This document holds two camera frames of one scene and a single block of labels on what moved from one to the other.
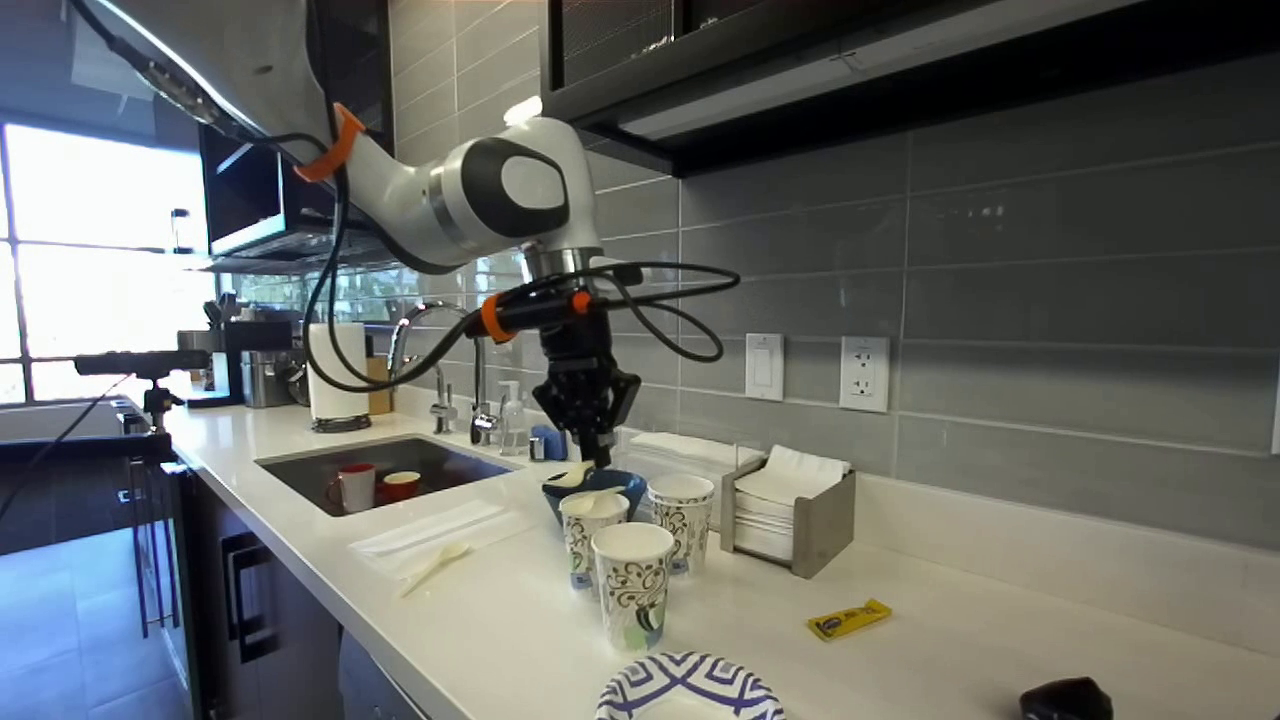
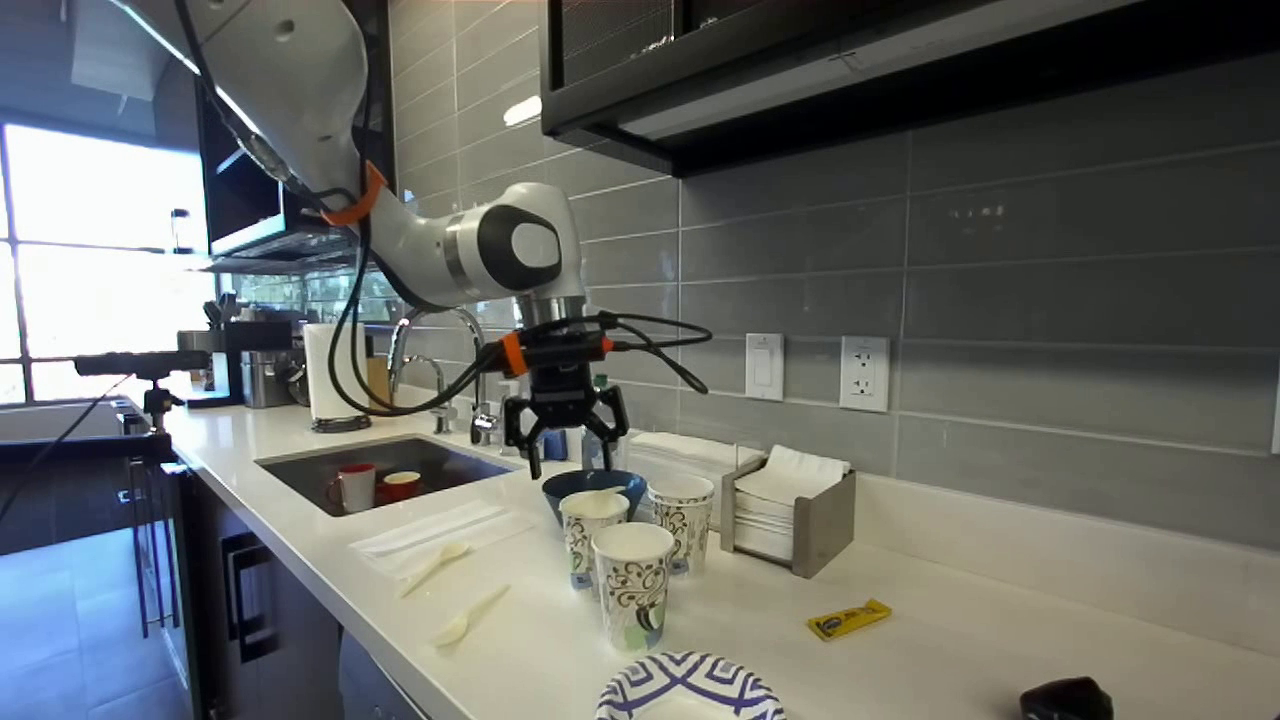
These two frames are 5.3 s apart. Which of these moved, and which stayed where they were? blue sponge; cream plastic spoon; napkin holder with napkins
Moved: cream plastic spoon
Stayed: blue sponge; napkin holder with napkins
